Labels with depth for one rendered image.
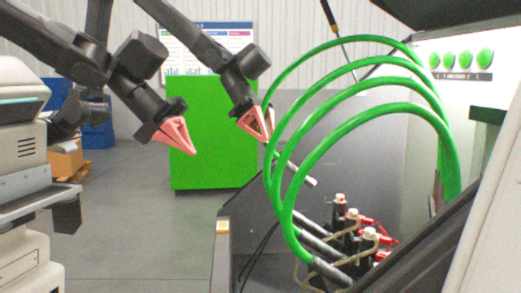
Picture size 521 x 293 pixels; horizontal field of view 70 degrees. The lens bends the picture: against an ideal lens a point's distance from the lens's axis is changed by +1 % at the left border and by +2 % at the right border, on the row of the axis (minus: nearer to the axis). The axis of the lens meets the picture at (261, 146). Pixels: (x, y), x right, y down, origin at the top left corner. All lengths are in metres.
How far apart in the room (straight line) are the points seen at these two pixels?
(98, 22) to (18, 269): 0.69
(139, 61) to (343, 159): 0.63
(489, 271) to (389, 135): 0.75
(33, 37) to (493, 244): 0.66
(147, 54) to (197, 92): 3.25
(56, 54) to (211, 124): 3.31
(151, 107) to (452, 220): 0.50
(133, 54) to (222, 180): 3.46
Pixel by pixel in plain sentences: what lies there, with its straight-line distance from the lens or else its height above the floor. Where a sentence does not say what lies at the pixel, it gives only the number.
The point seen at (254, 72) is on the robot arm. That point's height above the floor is 1.35.
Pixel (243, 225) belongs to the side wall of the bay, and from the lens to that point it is 1.09.
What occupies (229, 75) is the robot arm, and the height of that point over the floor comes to 1.34.
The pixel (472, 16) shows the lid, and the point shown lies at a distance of 0.94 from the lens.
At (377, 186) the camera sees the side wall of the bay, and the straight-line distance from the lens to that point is 1.13.
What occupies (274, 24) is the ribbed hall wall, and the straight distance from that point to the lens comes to 7.15.
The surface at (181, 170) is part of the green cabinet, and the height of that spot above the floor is 0.30.
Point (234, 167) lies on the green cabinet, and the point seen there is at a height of 0.31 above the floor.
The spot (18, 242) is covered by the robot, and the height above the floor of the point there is 0.90.
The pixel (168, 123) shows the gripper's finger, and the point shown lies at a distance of 0.67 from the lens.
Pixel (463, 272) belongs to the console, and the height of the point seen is 1.16.
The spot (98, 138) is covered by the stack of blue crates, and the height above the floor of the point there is 0.19.
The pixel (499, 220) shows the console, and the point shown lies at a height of 1.23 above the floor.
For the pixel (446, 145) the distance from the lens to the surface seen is 0.52.
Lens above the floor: 1.36
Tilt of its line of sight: 12 degrees down
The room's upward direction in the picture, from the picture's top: straight up
